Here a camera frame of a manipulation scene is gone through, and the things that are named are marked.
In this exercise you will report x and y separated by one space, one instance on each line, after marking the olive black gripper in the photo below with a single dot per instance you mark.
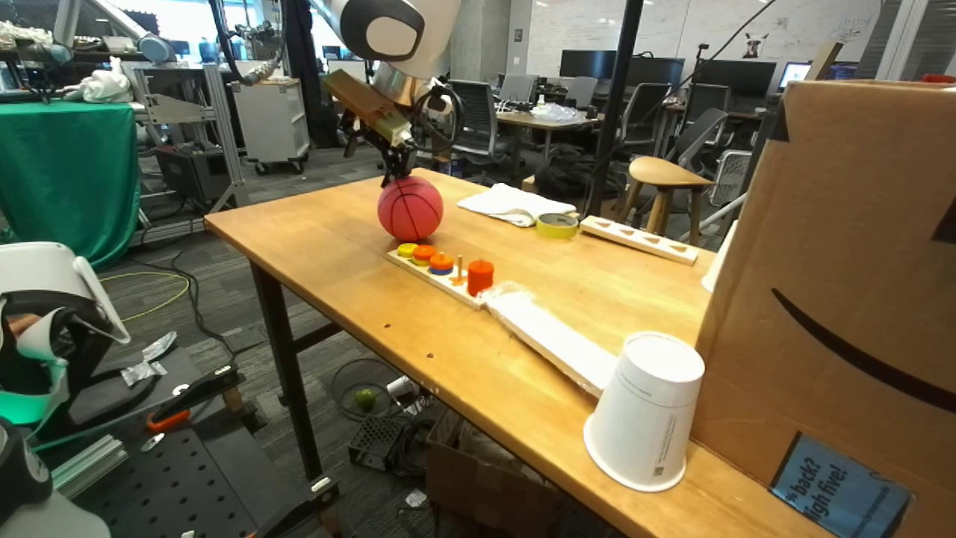
367 107

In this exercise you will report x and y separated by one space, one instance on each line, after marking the pink basketball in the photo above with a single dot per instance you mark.
410 206

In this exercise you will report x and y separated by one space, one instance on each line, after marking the small green ball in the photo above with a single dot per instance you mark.
367 397

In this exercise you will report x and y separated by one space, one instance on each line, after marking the yellow toy disc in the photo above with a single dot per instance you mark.
407 249

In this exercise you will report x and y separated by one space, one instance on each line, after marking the orange toy disc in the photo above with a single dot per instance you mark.
440 261

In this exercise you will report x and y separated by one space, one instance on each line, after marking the wooden toy board with pegs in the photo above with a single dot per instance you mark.
437 269

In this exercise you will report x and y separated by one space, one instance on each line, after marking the white folded cloth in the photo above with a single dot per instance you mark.
512 203

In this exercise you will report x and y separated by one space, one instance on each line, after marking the white rolling cabinet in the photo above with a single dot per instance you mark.
271 119

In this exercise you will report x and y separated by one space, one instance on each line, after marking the orange toy cylinder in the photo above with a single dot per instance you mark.
480 275

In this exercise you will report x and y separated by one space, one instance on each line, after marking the yellow small bowl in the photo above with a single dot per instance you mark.
558 224

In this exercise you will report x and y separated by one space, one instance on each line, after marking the black vertical pole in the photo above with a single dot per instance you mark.
610 100

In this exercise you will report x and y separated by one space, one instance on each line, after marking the long white flat board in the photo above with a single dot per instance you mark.
555 334

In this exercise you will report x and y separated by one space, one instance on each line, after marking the white tray with round holes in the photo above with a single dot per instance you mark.
642 240

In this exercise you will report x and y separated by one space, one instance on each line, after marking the round wooden stool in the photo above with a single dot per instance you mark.
664 182

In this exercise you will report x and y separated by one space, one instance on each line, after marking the green tablecloth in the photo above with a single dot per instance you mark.
63 173

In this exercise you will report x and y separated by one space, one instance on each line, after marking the open brown cardboard box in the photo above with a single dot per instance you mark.
488 488

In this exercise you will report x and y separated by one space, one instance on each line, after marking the orange black bar clamp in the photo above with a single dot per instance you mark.
168 420

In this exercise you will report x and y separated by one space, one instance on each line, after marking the white paper cup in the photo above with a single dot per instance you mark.
646 412

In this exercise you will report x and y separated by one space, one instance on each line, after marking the black perforated breadboard plate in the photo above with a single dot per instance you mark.
168 478

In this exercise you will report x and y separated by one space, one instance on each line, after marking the large printed cardboard box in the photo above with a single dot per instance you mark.
846 299

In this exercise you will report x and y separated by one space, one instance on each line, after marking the blue sticker label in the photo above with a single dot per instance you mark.
840 491

